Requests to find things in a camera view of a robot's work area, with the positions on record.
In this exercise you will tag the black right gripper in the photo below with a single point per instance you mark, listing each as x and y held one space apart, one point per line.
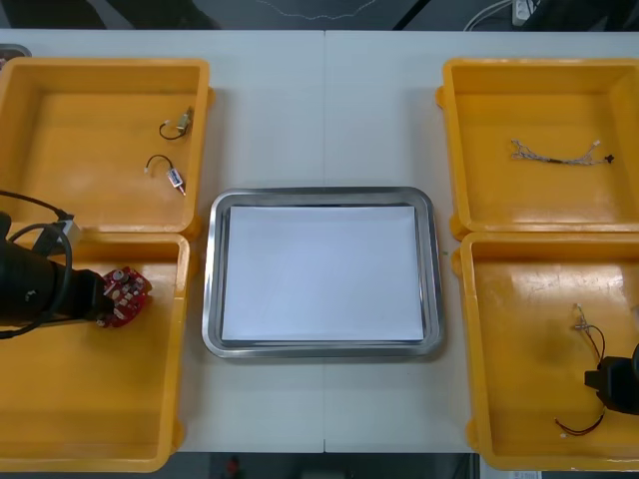
619 384

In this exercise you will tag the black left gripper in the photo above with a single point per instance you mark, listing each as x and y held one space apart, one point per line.
85 297

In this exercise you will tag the round red circuit board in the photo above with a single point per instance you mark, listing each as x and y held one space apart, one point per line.
127 299

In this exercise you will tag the blue label metal solenoid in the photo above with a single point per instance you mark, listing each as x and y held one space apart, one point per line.
174 176

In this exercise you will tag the brass-coloured metal solenoid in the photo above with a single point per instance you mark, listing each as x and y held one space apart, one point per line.
185 120

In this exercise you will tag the yellow-orange plastic bin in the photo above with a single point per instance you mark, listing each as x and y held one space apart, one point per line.
529 379
90 389
539 199
100 174

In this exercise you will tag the white sheet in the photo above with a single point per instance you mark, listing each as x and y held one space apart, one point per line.
324 274

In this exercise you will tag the small steel tray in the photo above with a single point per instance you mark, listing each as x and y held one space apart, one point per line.
15 51

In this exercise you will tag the white power strip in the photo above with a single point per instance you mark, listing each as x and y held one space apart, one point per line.
521 11

